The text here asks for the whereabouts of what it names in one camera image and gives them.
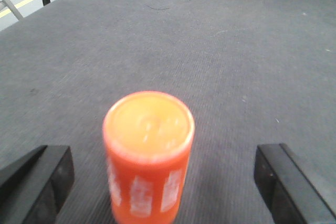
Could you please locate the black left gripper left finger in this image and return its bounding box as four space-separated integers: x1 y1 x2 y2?
1 145 75 223

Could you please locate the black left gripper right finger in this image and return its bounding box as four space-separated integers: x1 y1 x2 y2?
254 143 335 223

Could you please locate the brown cylindrical capacitor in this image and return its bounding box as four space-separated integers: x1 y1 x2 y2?
102 91 195 223

